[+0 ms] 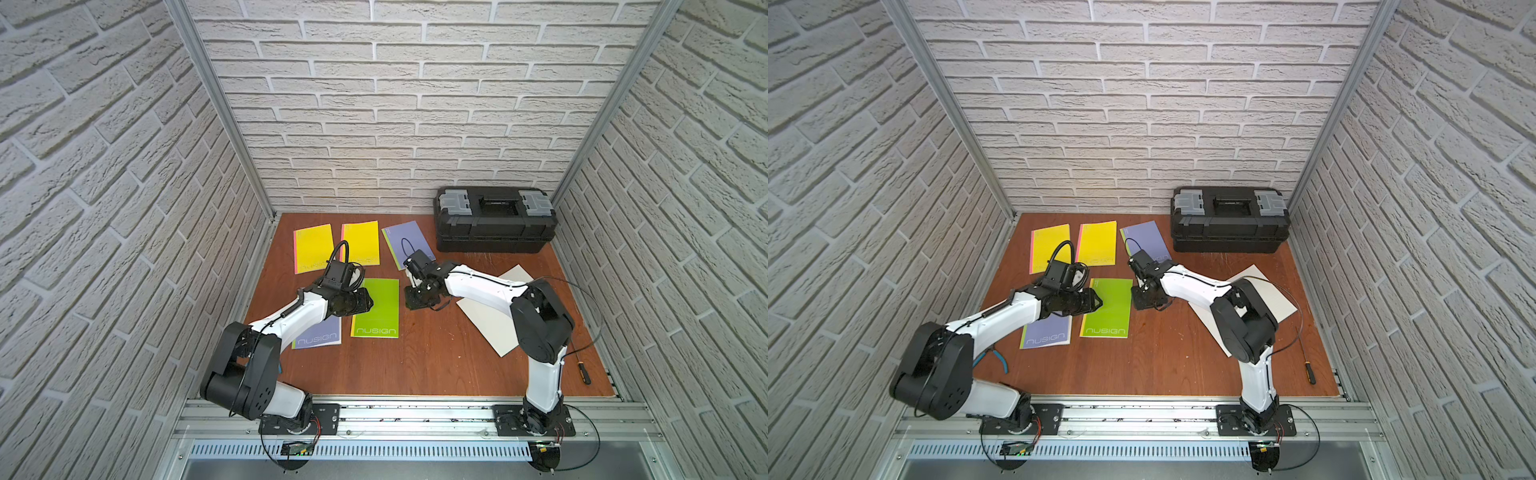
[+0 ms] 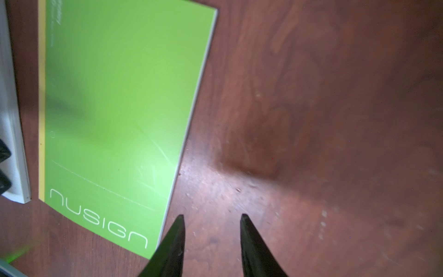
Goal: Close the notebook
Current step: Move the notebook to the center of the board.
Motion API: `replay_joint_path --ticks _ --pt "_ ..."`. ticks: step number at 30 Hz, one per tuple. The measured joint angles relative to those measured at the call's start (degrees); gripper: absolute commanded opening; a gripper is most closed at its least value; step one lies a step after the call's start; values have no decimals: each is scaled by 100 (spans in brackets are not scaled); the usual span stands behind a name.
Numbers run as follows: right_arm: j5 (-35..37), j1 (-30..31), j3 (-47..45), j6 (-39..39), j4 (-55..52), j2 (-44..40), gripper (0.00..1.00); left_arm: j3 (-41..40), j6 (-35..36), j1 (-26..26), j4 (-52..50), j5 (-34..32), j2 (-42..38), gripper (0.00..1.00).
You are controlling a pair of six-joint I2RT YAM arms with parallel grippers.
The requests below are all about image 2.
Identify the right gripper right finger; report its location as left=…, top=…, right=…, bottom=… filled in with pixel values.
left=240, top=214, right=288, bottom=277

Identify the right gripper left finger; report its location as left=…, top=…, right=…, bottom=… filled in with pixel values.
left=139, top=215, right=186, bottom=277

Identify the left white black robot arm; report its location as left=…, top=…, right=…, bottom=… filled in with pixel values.
left=1, top=1, right=31, bottom=204

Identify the notebook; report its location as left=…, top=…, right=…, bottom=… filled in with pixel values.
left=38, top=1, right=218, bottom=259

